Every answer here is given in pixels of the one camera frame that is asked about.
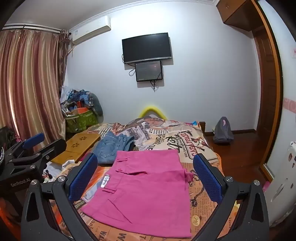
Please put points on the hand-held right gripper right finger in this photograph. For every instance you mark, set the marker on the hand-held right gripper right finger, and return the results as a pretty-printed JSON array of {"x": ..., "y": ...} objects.
[{"x": 205, "y": 178}]

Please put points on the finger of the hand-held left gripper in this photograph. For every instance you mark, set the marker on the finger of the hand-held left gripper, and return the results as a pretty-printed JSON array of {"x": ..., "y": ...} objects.
[
  {"x": 34, "y": 139},
  {"x": 55, "y": 144}
]

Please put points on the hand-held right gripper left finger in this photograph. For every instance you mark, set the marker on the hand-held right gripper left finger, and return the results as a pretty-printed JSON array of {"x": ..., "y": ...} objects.
[{"x": 83, "y": 176}]

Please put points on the pink pants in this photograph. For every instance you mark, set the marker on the pink pants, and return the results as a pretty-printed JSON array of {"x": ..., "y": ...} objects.
[{"x": 148, "y": 185}]

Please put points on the bamboo lap desk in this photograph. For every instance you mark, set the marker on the bamboo lap desk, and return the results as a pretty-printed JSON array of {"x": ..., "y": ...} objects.
[{"x": 78, "y": 141}]

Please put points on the dark floral cloth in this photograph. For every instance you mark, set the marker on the dark floral cloth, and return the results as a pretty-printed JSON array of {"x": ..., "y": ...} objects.
[{"x": 7, "y": 133}]

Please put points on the green storage bag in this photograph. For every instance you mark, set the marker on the green storage bag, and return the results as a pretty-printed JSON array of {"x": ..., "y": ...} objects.
[{"x": 81, "y": 121}]

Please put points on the printed blanket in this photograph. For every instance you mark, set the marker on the printed blanket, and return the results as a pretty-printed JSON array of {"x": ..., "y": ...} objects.
[{"x": 203, "y": 143}]

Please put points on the blue jeans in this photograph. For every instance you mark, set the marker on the blue jeans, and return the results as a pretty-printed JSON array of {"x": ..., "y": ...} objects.
[{"x": 108, "y": 148}]

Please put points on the grey backpack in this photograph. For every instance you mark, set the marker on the grey backpack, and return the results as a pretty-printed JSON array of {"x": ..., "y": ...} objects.
[{"x": 223, "y": 132}]

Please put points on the pile of mixed clothes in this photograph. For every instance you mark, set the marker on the pile of mixed clothes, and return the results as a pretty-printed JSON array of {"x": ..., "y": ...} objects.
[{"x": 78, "y": 96}]

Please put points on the grey cushion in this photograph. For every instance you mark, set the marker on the grey cushion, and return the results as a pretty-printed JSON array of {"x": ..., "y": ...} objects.
[{"x": 99, "y": 106}]

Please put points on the striped brown curtain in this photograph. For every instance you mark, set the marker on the striped brown curtain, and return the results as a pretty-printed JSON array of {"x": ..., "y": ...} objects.
[{"x": 27, "y": 81}]

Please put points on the white sticker-covered cabinet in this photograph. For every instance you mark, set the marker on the white sticker-covered cabinet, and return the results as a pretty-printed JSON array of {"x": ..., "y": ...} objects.
[{"x": 284, "y": 185}]

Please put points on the yellow foam bed guard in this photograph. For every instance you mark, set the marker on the yellow foam bed guard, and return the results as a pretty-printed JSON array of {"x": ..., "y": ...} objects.
[{"x": 150, "y": 108}]

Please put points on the brown wooden door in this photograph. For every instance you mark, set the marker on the brown wooden door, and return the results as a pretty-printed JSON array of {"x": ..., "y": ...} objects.
[{"x": 266, "y": 92}]

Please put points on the white air conditioner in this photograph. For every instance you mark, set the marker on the white air conditioner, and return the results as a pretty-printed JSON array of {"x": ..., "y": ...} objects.
[{"x": 90, "y": 32}]

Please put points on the small black monitor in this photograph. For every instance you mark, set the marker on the small black monitor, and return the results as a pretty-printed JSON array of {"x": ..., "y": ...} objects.
[{"x": 149, "y": 70}]

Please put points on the white sliding wardrobe door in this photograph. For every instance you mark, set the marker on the white sliding wardrobe door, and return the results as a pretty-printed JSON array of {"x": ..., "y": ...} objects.
[{"x": 286, "y": 81}]

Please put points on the wooden overhead cabinet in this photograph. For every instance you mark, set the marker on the wooden overhead cabinet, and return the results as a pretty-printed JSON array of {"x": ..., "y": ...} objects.
[{"x": 235, "y": 11}]

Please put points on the wooden bed frame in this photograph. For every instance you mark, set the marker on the wooden bed frame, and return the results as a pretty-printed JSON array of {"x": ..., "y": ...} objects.
[{"x": 202, "y": 125}]

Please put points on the white curtain rail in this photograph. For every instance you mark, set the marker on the white curtain rail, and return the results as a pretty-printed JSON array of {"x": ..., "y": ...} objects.
[{"x": 34, "y": 27}]

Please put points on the black wall television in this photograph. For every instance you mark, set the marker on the black wall television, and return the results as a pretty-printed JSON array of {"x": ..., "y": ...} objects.
[{"x": 146, "y": 47}]

